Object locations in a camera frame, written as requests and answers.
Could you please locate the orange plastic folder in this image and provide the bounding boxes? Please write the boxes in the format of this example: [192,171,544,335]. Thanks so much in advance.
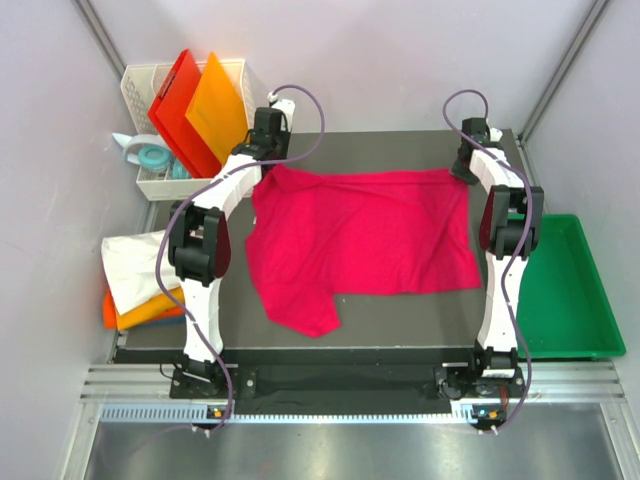
[185,52,249,168]

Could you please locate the white slotted cable duct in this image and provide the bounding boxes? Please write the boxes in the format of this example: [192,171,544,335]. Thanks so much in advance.
[99,403,506,425]

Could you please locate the teal white headphones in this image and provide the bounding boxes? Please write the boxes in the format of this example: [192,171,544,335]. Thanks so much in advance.
[112,133,191,180]

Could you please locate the white plastic organizer basket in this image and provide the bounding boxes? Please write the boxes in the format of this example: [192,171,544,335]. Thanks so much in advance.
[120,59,256,201]

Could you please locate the white folded t shirt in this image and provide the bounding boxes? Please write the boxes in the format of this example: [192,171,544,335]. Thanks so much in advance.
[101,230,165,315]

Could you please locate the orange folded t shirt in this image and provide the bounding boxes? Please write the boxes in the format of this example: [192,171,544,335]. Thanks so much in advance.
[102,288,184,331]

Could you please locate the blue folded t shirt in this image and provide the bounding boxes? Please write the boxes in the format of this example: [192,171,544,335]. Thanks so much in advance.
[144,315,185,326]

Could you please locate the magenta t shirt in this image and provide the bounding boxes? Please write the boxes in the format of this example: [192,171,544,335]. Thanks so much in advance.
[246,165,482,338]

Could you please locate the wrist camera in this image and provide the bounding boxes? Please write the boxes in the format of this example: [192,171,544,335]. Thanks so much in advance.
[489,127,503,143]
[267,92,296,131]

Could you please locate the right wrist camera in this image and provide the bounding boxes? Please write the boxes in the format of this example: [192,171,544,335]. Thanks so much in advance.
[489,127,503,143]

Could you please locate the green plastic tray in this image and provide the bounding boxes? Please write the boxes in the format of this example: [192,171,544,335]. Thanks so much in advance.
[517,214,626,360]

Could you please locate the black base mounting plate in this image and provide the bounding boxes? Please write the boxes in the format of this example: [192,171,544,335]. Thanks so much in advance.
[169,347,526,416]

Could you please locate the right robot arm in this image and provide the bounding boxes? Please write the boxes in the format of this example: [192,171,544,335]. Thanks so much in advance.
[451,117,544,396]

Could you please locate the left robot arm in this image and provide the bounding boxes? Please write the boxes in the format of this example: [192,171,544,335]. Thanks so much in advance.
[168,99,295,399]

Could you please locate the red plastic folder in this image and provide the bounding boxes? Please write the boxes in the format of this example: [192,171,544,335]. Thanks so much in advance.
[148,49,221,178]

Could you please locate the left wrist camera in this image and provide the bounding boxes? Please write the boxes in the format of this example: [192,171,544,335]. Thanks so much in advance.
[267,92,296,131]

